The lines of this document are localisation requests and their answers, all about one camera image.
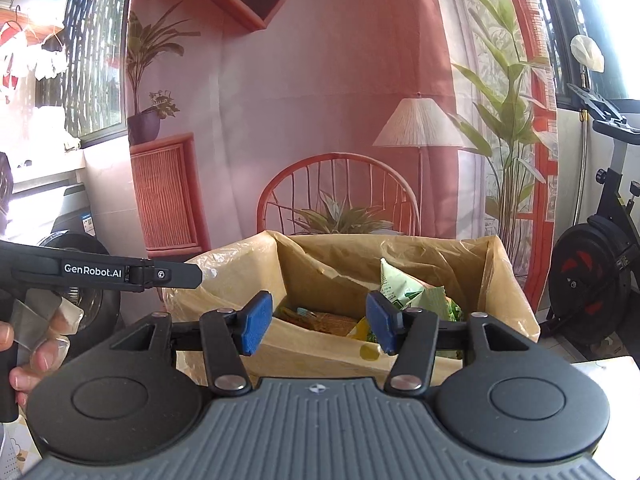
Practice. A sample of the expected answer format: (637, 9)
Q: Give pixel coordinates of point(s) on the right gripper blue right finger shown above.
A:
(411, 336)

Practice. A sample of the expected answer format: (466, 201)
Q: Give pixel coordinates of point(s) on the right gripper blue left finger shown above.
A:
(226, 336)

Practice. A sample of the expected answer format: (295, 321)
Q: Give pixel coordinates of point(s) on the green snack bag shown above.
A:
(404, 292)

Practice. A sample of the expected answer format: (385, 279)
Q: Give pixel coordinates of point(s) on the orange snack bag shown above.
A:
(321, 322)

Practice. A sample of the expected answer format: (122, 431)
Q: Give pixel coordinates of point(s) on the person's left hand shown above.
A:
(34, 345)

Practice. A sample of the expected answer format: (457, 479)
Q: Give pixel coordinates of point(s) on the yellow snack packet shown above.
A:
(362, 331)

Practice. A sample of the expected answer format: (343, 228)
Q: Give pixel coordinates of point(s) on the black washing machine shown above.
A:
(73, 230)

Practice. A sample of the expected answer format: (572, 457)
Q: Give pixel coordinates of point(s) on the cardboard box with plastic liner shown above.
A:
(333, 274)

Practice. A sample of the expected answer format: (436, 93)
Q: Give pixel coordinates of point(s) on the black exercise bike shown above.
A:
(594, 262)

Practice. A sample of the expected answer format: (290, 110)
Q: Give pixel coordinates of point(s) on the printed room scene backdrop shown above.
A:
(436, 115)

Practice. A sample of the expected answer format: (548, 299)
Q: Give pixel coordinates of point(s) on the white cloth on pole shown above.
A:
(587, 53)

